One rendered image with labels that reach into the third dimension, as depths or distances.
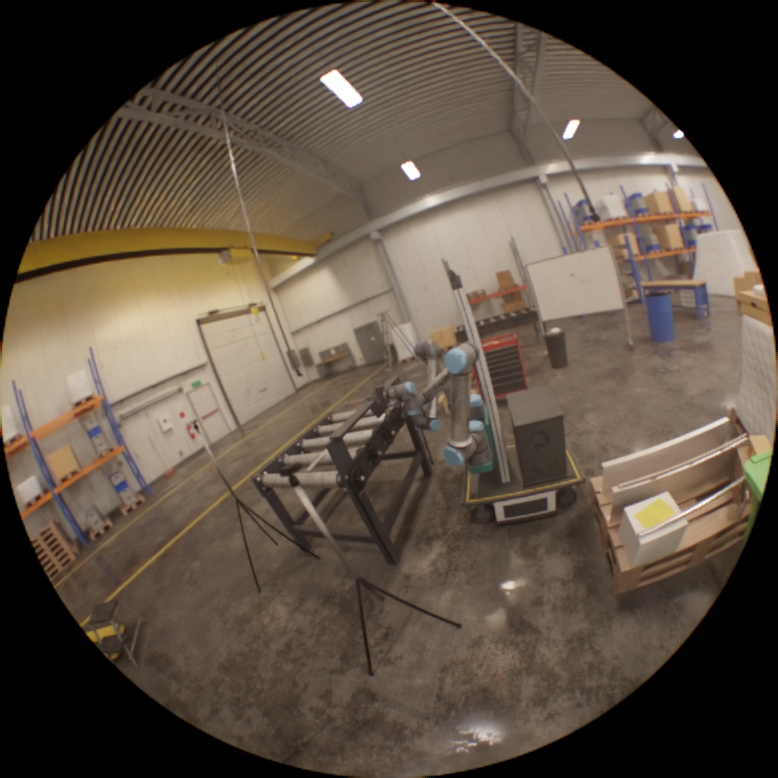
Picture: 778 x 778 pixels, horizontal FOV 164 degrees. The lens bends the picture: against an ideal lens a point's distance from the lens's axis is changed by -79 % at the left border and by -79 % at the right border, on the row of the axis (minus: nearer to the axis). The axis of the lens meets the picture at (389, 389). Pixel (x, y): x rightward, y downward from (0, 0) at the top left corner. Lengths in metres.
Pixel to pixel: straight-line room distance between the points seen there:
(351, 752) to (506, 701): 0.83
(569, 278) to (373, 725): 6.29
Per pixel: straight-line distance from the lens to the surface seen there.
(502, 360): 3.90
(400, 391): 1.74
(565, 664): 1.74
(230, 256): 9.41
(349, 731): 1.88
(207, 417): 11.19
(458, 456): 1.62
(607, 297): 5.77
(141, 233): 8.44
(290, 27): 7.50
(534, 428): 1.81
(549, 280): 5.84
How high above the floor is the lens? 1.69
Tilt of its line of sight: 14 degrees down
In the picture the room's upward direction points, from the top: 20 degrees counter-clockwise
